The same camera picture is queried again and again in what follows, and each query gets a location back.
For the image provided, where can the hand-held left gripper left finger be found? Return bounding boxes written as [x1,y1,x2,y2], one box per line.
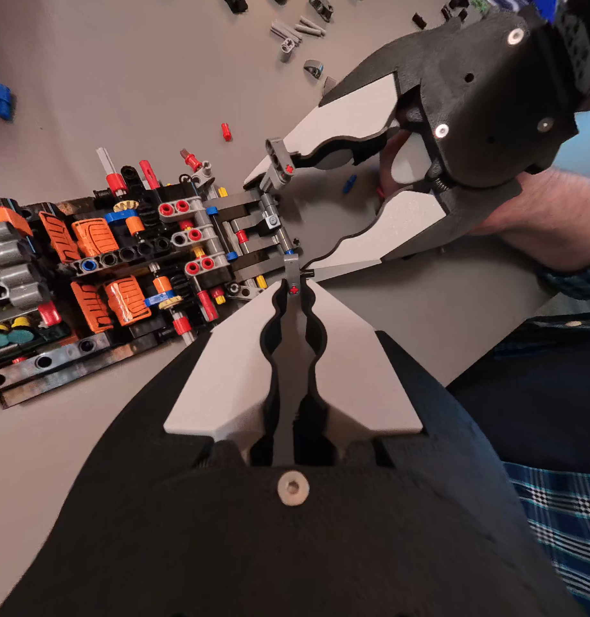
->
[163,281,288,466]

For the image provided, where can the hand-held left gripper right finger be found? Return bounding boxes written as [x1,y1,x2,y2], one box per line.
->
[295,280,424,466]

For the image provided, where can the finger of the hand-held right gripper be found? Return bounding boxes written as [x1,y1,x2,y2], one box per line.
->
[300,189,454,284]
[243,73,404,192]

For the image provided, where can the light grey lego beam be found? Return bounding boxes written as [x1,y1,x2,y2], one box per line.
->
[264,137,298,191]

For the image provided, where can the multicoloured lego vehicle model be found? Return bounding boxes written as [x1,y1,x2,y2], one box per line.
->
[0,145,317,410]

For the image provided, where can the person's right forearm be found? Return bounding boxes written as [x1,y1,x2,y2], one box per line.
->
[469,166,590,273]

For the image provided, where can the person's right hand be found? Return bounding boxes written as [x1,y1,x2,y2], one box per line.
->
[378,130,409,201]

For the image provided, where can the dark trousers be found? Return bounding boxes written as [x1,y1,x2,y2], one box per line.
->
[447,333,590,478]

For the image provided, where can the blue plaid shirt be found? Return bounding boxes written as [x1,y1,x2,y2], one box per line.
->
[493,263,590,610]

